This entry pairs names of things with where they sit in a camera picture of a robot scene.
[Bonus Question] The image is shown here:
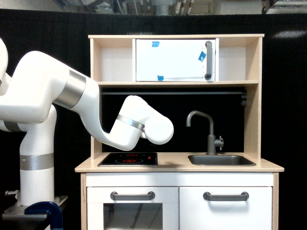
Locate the white cabinet door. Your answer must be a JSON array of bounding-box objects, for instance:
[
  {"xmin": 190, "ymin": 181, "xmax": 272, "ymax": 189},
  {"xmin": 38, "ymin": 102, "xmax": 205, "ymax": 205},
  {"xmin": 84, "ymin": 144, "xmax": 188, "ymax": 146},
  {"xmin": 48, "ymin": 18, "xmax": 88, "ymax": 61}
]
[{"xmin": 179, "ymin": 187, "xmax": 272, "ymax": 230}]

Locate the grey microwave handle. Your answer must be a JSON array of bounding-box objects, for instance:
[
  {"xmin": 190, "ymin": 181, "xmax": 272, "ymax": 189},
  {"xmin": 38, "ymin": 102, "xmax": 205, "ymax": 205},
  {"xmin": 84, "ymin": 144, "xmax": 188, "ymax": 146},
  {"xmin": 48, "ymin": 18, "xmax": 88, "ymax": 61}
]
[{"xmin": 204, "ymin": 41, "xmax": 213, "ymax": 81}]

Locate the white microwave door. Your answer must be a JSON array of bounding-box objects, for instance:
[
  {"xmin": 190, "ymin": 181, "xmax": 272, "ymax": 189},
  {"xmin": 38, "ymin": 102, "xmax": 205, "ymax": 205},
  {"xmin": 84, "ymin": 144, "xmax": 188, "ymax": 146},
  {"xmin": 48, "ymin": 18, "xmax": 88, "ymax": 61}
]
[{"xmin": 135, "ymin": 39, "xmax": 219, "ymax": 81}]

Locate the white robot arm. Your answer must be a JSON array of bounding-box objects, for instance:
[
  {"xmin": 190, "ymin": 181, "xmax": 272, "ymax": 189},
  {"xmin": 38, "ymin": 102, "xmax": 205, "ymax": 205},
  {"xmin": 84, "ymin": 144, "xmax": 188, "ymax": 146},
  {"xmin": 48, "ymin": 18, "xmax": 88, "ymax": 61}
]
[{"xmin": 0, "ymin": 43, "xmax": 174, "ymax": 206}]

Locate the grey cabinet door handle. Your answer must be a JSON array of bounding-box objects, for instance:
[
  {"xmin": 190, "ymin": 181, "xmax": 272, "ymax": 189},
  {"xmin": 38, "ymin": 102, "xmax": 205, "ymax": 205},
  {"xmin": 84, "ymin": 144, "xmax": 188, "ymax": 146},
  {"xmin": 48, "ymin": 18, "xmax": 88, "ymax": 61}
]
[{"xmin": 203, "ymin": 192, "xmax": 249, "ymax": 202}]

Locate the wooden toy kitchen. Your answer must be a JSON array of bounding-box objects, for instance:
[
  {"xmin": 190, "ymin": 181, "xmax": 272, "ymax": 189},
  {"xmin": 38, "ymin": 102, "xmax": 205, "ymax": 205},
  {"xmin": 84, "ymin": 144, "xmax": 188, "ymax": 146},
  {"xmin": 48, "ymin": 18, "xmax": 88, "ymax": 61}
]
[{"xmin": 75, "ymin": 34, "xmax": 284, "ymax": 230}]

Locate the grey toy faucet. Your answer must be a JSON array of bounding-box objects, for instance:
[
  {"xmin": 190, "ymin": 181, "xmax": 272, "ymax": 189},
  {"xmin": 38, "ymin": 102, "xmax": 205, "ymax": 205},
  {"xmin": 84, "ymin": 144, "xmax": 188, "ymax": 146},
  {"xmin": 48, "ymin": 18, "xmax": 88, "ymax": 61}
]
[{"xmin": 186, "ymin": 110, "xmax": 224, "ymax": 156}]

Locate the blue C-clamp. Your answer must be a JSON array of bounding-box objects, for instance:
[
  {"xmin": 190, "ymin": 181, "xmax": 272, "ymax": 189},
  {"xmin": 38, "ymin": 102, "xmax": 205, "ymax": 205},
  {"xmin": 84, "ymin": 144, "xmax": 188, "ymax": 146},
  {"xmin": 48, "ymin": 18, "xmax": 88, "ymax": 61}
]
[{"xmin": 24, "ymin": 201, "xmax": 63, "ymax": 230}]

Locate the black toy stovetop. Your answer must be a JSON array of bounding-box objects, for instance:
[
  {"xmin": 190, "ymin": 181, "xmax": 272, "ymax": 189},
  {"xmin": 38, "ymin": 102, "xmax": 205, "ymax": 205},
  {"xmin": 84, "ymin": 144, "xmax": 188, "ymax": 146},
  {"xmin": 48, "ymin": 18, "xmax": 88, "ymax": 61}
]
[{"xmin": 97, "ymin": 152, "xmax": 158, "ymax": 167}]

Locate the white oven door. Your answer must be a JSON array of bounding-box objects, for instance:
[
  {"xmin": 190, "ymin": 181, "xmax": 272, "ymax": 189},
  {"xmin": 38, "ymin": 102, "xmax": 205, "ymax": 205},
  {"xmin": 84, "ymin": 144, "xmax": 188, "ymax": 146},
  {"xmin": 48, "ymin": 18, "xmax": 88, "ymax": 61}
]
[{"xmin": 87, "ymin": 187, "xmax": 179, "ymax": 230}]

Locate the grey sink basin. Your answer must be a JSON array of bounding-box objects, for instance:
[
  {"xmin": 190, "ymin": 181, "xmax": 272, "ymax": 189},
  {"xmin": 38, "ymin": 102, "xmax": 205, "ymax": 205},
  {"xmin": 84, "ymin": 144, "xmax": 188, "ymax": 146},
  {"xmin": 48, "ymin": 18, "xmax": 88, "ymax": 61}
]
[{"xmin": 188, "ymin": 155, "xmax": 256, "ymax": 166}]

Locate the grey oven door handle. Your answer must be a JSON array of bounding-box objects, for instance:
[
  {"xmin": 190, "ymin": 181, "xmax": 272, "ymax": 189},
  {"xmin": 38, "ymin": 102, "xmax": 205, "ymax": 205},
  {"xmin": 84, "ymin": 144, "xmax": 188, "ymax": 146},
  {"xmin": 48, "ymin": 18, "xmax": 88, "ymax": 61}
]
[{"xmin": 110, "ymin": 191, "xmax": 155, "ymax": 201}]

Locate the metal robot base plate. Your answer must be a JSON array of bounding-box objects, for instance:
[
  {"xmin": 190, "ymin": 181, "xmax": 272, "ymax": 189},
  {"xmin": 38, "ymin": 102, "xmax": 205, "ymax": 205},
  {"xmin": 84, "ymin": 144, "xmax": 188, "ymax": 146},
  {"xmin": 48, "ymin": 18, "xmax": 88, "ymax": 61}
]
[{"xmin": 2, "ymin": 195, "xmax": 68, "ymax": 220}]

